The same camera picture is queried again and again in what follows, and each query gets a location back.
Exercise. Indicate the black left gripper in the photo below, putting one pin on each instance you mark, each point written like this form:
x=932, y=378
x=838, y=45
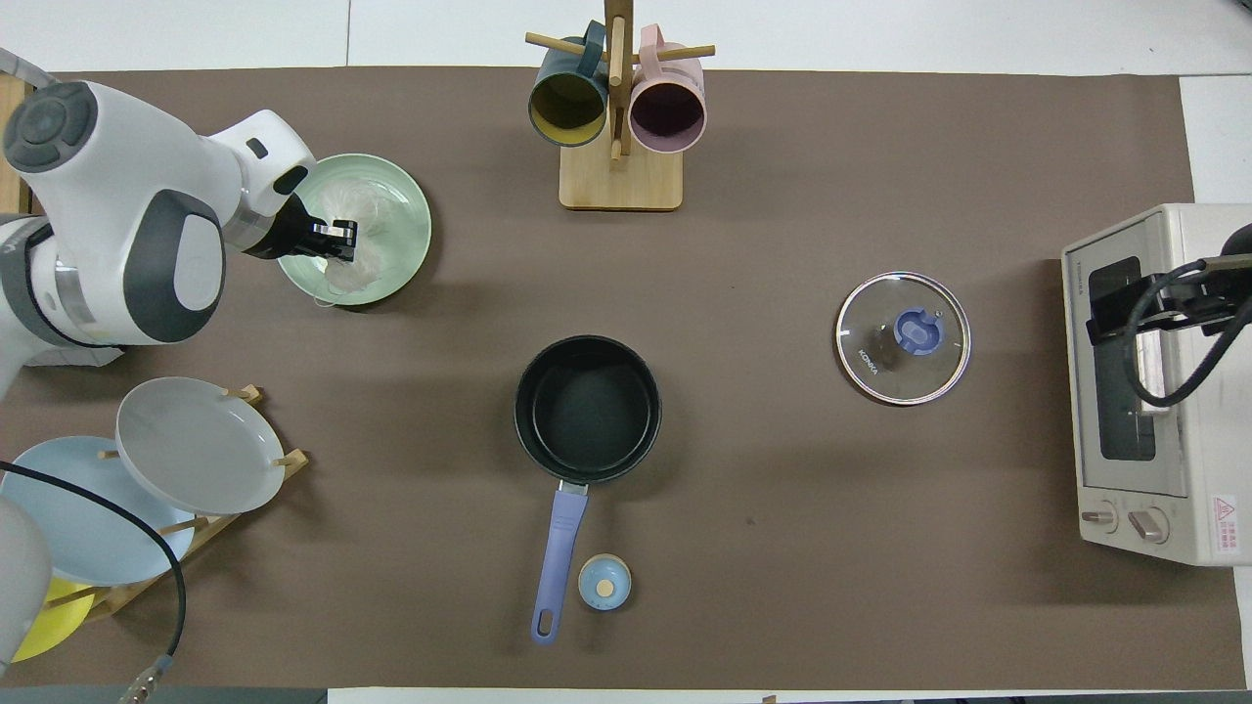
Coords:
x=289, y=235

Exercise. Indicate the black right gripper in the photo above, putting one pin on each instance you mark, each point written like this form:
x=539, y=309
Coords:
x=1208, y=293

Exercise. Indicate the translucent vermicelli bundle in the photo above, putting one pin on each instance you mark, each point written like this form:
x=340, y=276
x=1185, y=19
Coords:
x=367, y=210

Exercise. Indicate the glass lid with blue knob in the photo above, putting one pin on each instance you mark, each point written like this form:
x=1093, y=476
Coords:
x=905, y=337

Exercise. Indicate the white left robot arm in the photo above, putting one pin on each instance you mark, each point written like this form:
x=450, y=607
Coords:
x=117, y=196

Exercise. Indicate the green plate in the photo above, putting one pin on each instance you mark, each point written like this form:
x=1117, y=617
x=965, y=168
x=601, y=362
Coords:
x=401, y=244

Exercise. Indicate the gray plate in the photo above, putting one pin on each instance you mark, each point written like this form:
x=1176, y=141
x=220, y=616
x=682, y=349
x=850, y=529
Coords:
x=196, y=445

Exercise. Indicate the light blue plate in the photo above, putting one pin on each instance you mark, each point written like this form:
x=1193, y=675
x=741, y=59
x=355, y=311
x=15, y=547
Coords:
x=78, y=528

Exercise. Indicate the wooden plate rack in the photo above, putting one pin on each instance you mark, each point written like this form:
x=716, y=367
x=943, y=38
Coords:
x=117, y=592

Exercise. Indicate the yellow plate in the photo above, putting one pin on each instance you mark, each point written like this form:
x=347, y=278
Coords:
x=59, y=616

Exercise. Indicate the white toaster oven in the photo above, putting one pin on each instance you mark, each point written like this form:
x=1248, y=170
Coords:
x=1174, y=469

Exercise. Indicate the dark teal mug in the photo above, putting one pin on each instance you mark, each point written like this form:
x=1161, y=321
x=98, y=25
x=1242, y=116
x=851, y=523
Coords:
x=567, y=103

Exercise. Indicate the wooden mug tree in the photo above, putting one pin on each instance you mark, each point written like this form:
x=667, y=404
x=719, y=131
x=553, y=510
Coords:
x=621, y=181

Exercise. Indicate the pink mug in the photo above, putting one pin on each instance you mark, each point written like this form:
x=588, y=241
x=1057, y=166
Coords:
x=667, y=112

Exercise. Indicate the brown table mat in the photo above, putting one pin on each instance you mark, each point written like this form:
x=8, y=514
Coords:
x=763, y=489

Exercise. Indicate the small blue round cap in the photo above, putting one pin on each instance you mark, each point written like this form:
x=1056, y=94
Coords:
x=603, y=583

